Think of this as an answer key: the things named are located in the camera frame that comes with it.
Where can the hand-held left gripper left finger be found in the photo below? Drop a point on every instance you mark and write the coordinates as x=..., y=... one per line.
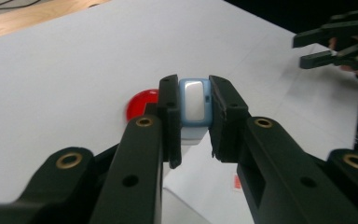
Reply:
x=136, y=174

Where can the small blue and white stamp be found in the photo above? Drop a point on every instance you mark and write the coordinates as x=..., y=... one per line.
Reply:
x=195, y=101

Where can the round red ink pad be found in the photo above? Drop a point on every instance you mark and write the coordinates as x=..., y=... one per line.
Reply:
x=140, y=104

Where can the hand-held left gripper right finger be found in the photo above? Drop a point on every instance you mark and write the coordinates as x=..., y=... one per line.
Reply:
x=276, y=174

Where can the black curtain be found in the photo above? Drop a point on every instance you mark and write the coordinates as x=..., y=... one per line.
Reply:
x=292, y=12

